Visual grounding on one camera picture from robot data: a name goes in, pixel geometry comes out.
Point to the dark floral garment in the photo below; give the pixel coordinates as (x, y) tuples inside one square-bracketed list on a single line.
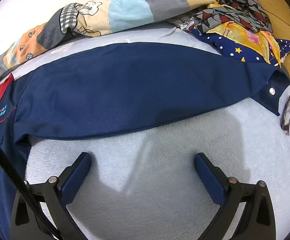
[(247, 7)]

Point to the rolled patchwork quilt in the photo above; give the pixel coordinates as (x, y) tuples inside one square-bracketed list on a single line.
[(125, 12)]

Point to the navy blue work jacket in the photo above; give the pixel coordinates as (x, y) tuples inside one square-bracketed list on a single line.
[(135, 92)]

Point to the yellow floral scarf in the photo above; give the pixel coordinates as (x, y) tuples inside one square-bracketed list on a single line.
[(237, 30)]

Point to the navy star-print cloth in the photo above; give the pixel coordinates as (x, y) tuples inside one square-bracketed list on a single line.
[(224, 45)]

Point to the light blue cloud-print bed sheet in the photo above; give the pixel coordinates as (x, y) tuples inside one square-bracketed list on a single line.
[(147, 167)]

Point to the wooden headboard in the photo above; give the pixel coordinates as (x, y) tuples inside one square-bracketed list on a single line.
[(284, 10)]

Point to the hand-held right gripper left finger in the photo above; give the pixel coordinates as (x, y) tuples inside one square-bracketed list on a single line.
[(75, 180)]

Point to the dark-framed eyeglasses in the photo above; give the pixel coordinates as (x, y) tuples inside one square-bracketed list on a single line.
[(288, 120)]

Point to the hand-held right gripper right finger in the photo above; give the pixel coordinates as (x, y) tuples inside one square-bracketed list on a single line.
[(209, 180)]

